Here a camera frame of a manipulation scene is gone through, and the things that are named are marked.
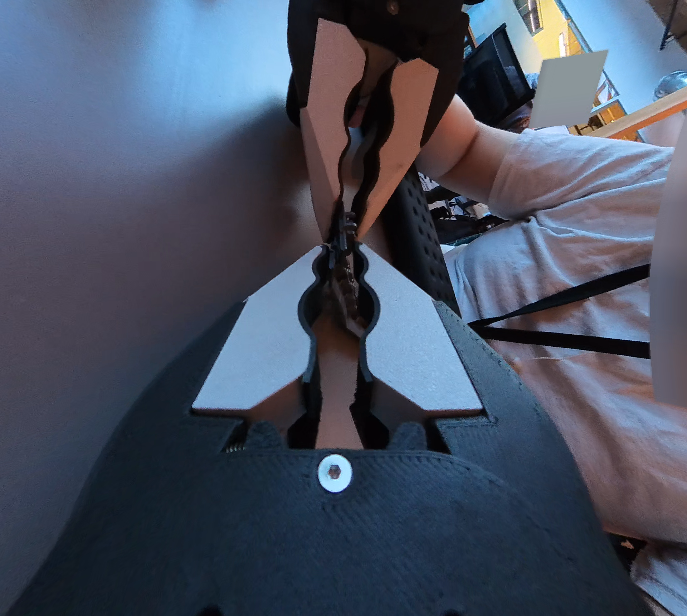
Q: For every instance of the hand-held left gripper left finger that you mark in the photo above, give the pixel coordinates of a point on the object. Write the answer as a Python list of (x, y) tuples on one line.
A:
[(257, 358)]

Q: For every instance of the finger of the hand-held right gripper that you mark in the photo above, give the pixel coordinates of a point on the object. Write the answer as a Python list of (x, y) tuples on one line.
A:
[(410, 111), (327, 90)]

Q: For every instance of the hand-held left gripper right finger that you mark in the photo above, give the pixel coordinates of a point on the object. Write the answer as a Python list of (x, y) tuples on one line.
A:
[(424, 358)]

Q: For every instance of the person's right forearm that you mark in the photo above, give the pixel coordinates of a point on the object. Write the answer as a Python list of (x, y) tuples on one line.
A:
[(461, 143)]

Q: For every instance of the grey desk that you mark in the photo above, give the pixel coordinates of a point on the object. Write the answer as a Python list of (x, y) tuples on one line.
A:
[(134, 197)]

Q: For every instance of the black office chair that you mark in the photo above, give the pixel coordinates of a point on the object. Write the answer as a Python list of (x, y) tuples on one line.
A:
[(494, 79)]

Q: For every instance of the black perforated panel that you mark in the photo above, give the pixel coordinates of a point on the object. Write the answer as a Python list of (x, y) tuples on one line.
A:
[(418, 240)]

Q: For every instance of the light wooden beam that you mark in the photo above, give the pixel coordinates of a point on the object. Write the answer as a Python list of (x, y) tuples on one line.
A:
[(644, 114)]

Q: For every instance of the silver metal dome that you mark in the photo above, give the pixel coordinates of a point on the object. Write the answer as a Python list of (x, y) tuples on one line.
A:
[(671, 84)]

